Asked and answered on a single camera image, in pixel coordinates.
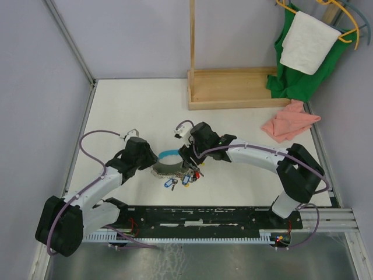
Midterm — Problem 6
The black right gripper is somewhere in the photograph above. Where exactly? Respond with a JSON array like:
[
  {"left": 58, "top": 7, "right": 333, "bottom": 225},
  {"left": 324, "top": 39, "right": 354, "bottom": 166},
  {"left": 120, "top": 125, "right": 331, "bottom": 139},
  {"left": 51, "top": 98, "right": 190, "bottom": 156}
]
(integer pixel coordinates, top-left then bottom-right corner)
[{"left": 177, "top": 136, "right": 210, "bottom": 171}]

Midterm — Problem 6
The metal keyring organizer blue handle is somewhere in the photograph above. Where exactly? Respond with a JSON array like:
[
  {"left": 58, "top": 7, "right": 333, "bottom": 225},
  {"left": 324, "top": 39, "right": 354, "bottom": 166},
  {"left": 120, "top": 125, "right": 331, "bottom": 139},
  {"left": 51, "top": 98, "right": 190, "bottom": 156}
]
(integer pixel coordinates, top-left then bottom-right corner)
[{"left": 152, "top": 149, "right": 204, "bottom": 191}]

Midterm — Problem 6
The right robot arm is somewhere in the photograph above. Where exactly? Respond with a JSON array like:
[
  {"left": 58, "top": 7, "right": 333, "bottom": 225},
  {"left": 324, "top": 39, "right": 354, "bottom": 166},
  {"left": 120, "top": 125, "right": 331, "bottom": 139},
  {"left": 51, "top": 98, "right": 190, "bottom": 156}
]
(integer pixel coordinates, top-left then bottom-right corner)
[{"left": 174, "top": 120, "right": 327, "bottom": 228}]

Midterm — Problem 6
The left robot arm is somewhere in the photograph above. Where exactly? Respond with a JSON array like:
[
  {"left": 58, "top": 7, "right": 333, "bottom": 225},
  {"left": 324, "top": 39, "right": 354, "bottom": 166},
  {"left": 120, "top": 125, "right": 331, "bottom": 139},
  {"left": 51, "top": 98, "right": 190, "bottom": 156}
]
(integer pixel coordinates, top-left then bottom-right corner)
[{"left": 35, "top": 136, "right": 157, "bottom": 257}]

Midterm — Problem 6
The blue key tag on organizer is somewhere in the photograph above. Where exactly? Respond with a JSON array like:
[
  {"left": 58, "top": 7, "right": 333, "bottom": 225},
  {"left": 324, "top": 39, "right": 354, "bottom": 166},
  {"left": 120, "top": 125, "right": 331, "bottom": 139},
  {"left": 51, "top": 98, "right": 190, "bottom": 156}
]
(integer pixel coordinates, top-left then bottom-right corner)
[{"left": 164, "top": 178, "right": 173, "bottom": 188}]

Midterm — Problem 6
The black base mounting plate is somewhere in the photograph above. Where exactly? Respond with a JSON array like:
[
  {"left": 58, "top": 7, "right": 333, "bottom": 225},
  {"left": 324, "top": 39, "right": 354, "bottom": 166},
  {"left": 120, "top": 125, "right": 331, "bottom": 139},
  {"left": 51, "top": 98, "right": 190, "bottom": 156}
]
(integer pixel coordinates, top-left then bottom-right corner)
[{"left": 111, "top": 205, "right": 303, "bottom": 233}]

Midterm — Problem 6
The pink cloth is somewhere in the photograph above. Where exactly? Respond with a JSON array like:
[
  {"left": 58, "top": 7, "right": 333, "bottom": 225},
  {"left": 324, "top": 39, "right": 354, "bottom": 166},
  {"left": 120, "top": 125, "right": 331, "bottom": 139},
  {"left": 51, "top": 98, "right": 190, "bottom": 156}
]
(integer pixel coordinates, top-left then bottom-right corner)
[{"left": 261, "top": 100, "right": 321, "bottom": 143}]

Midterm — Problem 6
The green shirt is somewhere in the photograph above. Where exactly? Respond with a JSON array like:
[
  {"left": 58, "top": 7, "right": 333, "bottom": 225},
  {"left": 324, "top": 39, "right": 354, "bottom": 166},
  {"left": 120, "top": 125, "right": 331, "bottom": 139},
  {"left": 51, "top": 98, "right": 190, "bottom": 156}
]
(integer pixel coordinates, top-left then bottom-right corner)
[{"left": 266, "top": 9, "right": 357, "bottom": 102}]

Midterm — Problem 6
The white towel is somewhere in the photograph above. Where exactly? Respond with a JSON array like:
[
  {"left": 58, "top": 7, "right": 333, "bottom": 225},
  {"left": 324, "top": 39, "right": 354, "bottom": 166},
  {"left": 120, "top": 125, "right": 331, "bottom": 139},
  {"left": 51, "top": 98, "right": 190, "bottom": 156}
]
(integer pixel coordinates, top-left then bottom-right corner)
[{"left": 280, "top": 11, "right": 342, "bottom": 75}]

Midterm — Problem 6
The teal clothes hanger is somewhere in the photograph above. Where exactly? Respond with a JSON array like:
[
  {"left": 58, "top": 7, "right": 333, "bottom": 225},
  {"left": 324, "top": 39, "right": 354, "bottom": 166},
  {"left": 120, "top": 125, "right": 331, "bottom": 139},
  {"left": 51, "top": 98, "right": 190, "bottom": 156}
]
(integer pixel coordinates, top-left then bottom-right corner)
[{"left": 335, "top": 0, "right": 371, "bottom": 46}]

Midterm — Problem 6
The yellow clothes hanger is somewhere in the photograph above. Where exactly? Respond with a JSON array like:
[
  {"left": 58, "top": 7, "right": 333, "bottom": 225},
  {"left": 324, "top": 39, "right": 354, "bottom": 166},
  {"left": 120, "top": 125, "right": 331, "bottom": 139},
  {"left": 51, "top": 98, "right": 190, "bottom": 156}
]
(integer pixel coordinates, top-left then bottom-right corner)
[{"left": 275, "top": 0, "right": 361, "bottom": 51}]

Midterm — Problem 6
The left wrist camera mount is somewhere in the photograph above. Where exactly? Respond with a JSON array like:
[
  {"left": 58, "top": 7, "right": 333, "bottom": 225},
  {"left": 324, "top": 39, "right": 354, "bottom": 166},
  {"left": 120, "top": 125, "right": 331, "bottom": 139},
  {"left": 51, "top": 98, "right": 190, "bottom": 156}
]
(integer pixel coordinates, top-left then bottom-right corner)
[{"left": 119, "top": 128, "right": 139, "bottom": 141}]

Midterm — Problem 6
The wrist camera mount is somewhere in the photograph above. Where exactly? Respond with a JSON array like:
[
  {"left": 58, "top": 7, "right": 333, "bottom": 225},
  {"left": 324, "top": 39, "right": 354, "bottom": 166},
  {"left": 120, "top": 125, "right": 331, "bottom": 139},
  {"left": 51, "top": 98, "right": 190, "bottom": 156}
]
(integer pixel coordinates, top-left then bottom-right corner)
[
  {"left": 119, "top": 128, "right": 139, "bottom": 141},
  {"left": 174, "top": 120, "right": 194, "bottom": 139}
]

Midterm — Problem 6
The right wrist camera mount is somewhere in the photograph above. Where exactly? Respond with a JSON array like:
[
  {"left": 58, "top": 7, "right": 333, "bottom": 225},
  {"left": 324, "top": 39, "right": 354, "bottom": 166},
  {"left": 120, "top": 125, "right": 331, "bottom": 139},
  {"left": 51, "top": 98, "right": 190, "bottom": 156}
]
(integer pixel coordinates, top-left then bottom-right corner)
[{"left": 174, "top": 120, "right": 194, "bottom": 139}]

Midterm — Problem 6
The wooden rack frame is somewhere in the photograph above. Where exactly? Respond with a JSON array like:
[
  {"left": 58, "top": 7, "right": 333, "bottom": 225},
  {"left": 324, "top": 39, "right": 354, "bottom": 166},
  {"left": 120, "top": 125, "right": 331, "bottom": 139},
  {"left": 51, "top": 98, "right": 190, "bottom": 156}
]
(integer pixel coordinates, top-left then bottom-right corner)
[{"left": 187, "top": 1, "right": 291, "bottom": 110}]

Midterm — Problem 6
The white cable duct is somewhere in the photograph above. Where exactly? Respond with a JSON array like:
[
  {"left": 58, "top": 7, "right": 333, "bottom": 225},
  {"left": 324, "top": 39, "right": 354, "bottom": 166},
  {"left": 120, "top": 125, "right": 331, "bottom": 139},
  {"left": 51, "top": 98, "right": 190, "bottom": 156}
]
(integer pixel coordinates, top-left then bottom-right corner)
[{"left": 84, "top": 229, "right": 277, "bottom": 243}]

